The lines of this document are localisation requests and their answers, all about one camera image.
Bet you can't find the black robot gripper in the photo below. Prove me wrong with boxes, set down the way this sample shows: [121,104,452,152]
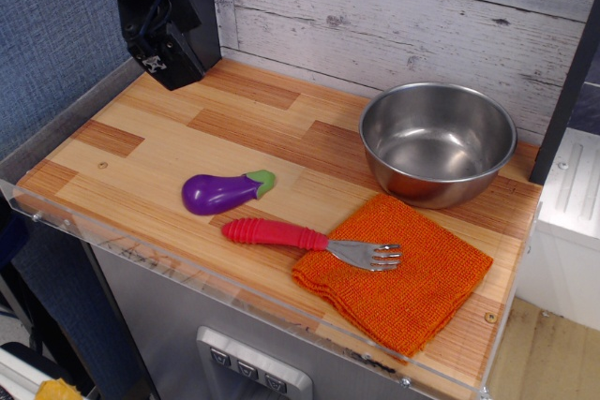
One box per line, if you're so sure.
[116,0,205,91]

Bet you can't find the white ridged side unit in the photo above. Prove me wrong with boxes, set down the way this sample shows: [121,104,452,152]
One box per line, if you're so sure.
[516,128,599,330]

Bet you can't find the purple toy eggplant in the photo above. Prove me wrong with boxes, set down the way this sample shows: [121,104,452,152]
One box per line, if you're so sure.
[181,170,276,215]

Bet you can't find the red handled metal fork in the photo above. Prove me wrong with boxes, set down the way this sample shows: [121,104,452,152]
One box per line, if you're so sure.
[221,218,402,272]

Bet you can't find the clear acrylic edge guard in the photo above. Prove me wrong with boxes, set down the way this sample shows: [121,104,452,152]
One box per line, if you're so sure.
[1,182,488,399]

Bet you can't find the dark vertical frame post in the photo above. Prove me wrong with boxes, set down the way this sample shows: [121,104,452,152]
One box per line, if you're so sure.
[529,0,600,185]

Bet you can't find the silver button control panel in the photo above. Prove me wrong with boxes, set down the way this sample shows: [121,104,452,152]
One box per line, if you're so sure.
[196,326,313,399]

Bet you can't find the orange knitted cloth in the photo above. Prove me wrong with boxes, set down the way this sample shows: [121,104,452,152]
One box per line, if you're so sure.
[292,194,493,357]

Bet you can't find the stainless steel pot bowl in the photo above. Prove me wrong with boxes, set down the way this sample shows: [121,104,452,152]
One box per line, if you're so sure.
[359,82,518,209]

